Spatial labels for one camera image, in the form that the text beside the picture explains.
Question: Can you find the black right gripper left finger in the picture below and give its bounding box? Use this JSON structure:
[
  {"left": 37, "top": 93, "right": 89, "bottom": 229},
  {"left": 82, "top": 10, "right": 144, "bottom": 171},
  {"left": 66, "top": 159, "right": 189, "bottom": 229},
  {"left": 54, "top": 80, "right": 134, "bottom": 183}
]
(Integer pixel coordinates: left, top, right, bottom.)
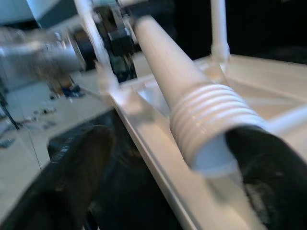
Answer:
[{"left": 0, "top": 126, "right": 116, "bottom": 230}]

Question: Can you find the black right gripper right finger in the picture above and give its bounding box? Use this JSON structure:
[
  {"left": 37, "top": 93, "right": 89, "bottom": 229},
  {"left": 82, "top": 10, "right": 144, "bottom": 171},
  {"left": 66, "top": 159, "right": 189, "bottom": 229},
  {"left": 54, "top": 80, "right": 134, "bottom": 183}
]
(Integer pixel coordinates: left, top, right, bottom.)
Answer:
[{"left": 225, "top": 126, "right": 307, "bottom": 230}]

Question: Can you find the white plastic table top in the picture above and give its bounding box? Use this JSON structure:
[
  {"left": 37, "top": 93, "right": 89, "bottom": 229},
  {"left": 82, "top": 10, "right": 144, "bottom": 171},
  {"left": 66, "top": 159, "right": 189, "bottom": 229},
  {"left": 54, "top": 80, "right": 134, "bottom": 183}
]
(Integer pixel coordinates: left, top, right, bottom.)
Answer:
[{"left": 81, "top": 54, "right": 307, "bottom": 230}]

